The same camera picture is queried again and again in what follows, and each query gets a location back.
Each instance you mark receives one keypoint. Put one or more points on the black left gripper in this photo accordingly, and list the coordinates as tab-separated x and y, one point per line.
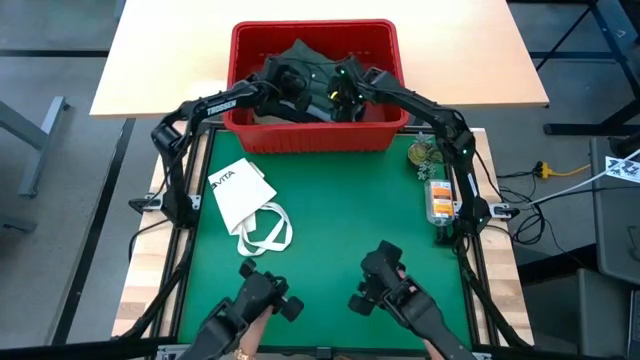
285	82

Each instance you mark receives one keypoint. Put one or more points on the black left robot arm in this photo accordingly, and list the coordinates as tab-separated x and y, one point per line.
175	145

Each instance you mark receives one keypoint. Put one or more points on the black metal stand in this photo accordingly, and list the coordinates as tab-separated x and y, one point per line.
575	129

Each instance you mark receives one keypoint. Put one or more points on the silver metal bracket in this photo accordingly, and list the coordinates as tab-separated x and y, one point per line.
172	352

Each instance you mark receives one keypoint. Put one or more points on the white printed paper tag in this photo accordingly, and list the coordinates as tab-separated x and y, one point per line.
622	169

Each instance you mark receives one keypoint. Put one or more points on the red plastic laundry bin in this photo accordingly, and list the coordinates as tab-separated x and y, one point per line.
315	137

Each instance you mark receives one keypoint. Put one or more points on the dark green garment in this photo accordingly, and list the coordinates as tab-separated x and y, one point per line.
307	60

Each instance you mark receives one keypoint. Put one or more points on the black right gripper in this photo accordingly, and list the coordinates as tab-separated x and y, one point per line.
347	87

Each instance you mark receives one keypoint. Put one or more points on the white cloth tote bag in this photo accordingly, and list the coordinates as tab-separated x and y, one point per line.
240	195

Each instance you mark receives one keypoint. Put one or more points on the succulent plant in black pot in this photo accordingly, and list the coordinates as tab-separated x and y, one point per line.
422	155

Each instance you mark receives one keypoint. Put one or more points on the grey metal desk leg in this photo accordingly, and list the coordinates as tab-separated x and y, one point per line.
42	145

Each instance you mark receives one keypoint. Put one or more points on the clear package with orange label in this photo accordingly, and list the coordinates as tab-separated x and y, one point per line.
440	200

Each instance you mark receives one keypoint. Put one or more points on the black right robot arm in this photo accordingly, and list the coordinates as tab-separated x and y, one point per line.
450	130

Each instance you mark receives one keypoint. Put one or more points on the light wooden desk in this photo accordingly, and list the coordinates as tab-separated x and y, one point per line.
160	50

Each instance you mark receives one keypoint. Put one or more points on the green table mat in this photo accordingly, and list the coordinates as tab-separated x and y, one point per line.
340	210

